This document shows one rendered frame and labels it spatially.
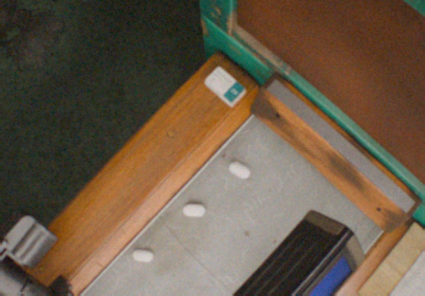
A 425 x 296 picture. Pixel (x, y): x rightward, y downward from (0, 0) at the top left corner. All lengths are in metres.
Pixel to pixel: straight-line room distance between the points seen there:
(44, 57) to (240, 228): 1.19
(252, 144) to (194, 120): 0.10
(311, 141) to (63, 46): 1.23
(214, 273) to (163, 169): 0.19
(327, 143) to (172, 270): 0.32
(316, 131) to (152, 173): 0.27
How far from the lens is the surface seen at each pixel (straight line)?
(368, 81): 0.65
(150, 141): 0.86
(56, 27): 1.90
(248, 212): 0.86
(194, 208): 0.84
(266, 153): 0.88
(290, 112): 0.78
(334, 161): 0.78
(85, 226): 0.86
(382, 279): 0.85
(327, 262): 0.49
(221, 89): 0.86
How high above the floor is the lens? 1.59
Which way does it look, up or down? 75 degrees down
